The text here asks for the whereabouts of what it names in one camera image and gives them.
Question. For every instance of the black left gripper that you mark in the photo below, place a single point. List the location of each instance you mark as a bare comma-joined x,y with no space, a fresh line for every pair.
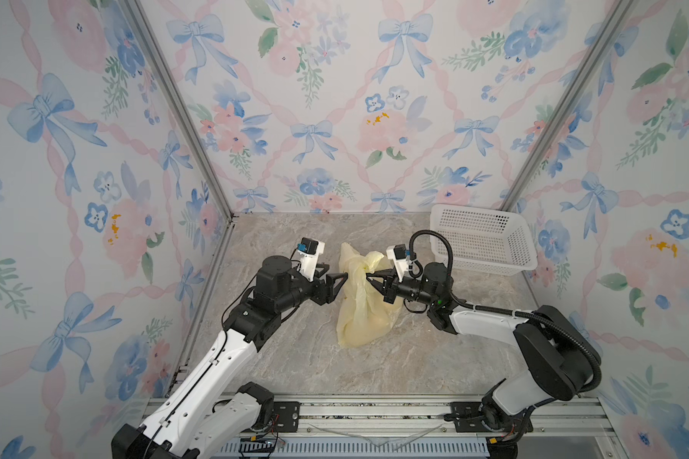
329,294

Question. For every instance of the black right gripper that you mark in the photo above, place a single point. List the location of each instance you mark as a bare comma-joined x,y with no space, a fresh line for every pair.
386,288

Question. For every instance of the yellow plastic bag orange print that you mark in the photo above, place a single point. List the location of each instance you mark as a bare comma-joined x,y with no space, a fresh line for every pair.
364,315

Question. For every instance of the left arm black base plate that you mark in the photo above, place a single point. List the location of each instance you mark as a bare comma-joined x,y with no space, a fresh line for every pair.
280,417

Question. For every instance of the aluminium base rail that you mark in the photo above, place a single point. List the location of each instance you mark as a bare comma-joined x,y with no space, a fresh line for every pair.
411,426

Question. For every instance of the aluminium corner post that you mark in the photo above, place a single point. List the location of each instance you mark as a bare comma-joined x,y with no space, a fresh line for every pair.
149,44
606,35

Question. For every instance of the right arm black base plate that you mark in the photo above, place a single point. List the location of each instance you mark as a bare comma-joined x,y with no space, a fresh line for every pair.
471,417

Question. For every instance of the left aluminium corner post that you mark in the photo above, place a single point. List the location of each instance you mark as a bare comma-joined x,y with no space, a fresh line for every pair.
149,44

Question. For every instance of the right aluminium corner post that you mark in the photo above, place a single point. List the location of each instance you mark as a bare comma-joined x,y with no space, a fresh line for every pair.
606,35

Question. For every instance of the white perforated plastic basket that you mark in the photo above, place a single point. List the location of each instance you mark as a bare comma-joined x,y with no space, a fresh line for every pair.
486,241

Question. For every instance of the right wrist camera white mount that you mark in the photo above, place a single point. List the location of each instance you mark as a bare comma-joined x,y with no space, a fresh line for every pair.
403,264

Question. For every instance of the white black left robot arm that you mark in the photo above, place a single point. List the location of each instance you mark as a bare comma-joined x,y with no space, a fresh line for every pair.
190,423

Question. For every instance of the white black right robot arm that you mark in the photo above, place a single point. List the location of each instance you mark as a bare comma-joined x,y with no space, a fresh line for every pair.
560,362

